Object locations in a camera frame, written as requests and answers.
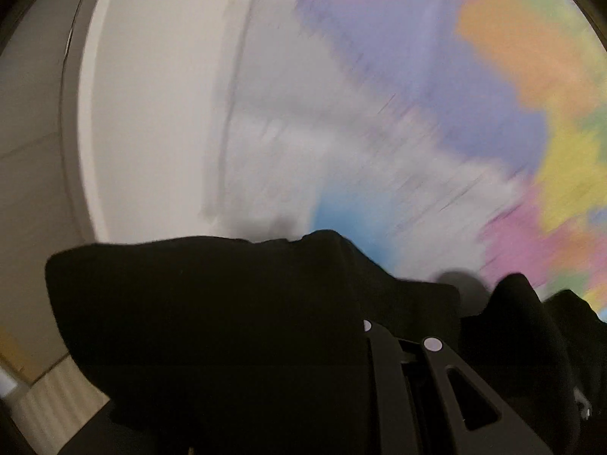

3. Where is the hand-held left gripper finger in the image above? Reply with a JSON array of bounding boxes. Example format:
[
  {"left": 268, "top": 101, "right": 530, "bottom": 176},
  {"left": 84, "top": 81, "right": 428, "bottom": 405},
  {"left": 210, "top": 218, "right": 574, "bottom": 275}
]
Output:
[{"left": 362, "top": 319, "right": 555, "bottom": 455}]

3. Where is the colourful wall map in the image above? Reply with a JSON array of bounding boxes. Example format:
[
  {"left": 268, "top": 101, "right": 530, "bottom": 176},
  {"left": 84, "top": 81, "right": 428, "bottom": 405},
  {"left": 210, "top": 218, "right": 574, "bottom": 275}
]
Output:
[{"left": 203, "top": 0, "right": 607, "bottom": 324}]

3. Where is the black button coat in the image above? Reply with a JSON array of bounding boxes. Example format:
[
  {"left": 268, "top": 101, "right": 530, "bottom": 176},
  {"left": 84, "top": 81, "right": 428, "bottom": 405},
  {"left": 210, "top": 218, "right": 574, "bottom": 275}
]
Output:
[{"left": 44, "top": 229, "right": 607, "bottom": 455}]

